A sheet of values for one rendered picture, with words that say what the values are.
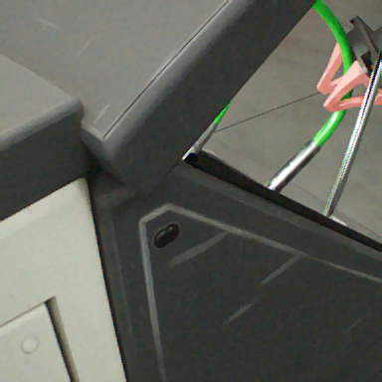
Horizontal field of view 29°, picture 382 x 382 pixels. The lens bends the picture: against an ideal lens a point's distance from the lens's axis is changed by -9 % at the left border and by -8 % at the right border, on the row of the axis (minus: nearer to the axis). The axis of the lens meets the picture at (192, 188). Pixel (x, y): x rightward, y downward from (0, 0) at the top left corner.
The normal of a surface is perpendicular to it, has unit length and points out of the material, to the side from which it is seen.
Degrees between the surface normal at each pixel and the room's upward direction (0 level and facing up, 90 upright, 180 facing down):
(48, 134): 90
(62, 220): 90
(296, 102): 0
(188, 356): 90
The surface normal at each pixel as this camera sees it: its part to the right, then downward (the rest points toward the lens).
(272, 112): -0.05, -0.80
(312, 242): 0.66, 0.42
